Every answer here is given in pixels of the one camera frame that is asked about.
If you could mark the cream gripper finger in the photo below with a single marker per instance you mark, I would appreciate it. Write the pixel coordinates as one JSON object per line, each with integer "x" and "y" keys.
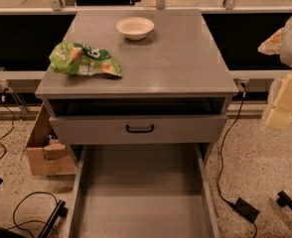
{"x": 271, "y": 46}
{"x": 279, "y": 113}

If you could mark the green rice chip bag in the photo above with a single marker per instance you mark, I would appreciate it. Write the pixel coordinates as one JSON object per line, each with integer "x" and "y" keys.
{"x": 79, "y": 59}

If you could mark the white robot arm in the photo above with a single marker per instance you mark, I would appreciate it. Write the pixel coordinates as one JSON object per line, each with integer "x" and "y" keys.
{"x": 285, "y": 52}

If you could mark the grey drawer cabinet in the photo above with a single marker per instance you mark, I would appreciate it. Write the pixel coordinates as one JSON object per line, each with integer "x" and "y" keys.
{"x": 176, "y": 70}

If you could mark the grey closed upper drawer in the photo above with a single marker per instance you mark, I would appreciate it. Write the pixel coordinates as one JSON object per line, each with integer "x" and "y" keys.
{"x": 102, "y": 130}

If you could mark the grey open lower drawer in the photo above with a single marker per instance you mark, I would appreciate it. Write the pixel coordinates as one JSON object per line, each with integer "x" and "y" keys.
{"x": 142, "y": 191}

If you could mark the black stand leg right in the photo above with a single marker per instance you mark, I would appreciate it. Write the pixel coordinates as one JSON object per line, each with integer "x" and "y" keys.
{"x": 284, "y": 199}

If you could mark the black stand leg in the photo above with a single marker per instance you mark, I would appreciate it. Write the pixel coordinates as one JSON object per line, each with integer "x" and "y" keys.
{"x": 284, "y": 199}
{"x": 59, "y": 211}

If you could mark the black power adapter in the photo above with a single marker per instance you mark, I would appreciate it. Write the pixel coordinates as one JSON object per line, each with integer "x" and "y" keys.
{"x": 246, "y": 210}

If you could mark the white paper bowl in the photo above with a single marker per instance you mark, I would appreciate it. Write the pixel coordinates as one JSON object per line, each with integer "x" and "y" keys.
{"x": 135, "y": 28}

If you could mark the brown cardboard box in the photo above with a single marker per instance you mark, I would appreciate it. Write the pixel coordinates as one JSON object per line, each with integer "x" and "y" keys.
{"x": 46, "y": 155}

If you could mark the black stand leg left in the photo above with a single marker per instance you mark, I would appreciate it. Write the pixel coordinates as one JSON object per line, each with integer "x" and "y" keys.
{"x": 59, "y": 211}

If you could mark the black drawer handle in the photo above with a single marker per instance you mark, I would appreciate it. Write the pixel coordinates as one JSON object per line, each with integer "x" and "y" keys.
{"x": 139, "y": 130}

